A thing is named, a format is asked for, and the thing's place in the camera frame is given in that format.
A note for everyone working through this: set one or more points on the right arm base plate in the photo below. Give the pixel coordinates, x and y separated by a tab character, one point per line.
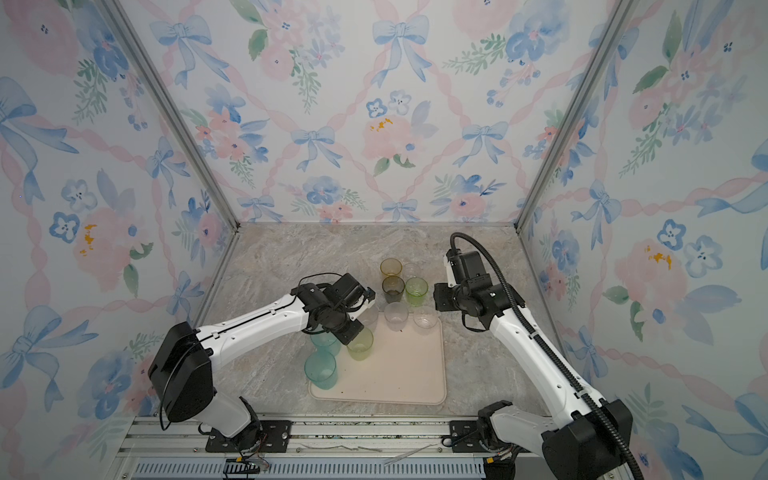
466	437

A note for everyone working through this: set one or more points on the aluminium rail frame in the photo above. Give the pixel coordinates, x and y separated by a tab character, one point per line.
332	447

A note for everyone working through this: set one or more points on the beige plastic tray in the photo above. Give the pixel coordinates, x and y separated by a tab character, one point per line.
404	366

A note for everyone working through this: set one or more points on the tall teal cup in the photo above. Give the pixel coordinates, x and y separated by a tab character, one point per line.
320	369
326	342

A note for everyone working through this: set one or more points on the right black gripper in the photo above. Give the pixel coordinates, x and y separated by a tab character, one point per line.
440	296

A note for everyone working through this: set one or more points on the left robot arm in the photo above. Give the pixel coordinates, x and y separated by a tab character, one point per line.
184	367

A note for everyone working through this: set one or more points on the yellow amber glass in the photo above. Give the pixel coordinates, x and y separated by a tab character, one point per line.
390	267

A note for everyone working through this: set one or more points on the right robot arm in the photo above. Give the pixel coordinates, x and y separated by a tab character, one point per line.
584	436

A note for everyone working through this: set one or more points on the small clear glass far right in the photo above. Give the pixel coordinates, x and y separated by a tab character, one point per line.
425	318

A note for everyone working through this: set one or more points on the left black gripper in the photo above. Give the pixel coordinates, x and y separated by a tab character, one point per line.
348	337

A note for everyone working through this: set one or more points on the short frosted clear cup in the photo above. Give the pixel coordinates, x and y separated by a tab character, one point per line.
396	315

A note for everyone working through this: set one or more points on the bright green glass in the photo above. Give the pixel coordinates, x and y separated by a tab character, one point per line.
416	289

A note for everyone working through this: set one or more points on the tall light green cup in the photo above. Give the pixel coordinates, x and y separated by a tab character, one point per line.
360	348

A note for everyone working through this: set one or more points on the dark smoky glass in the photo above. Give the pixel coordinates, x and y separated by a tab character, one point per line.
393	288

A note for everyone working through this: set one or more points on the tall frosted clear cup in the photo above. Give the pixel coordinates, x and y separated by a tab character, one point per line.
369	318

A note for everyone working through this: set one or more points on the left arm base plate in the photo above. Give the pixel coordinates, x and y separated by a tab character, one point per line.
270	436

